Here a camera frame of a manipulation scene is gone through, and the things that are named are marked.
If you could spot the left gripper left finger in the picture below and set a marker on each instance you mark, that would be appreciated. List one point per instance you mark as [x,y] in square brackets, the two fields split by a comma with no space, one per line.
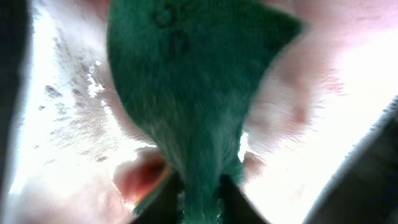
[162,204]

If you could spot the rectangular black soapy tray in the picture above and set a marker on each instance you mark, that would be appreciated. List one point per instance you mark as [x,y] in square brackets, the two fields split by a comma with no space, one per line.
[70,136]

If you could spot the green yellow sponge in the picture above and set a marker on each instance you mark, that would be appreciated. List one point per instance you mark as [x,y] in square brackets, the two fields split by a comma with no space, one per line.
[187,72]

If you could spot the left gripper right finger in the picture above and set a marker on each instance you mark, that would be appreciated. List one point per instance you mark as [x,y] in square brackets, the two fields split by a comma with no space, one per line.
[236,209]

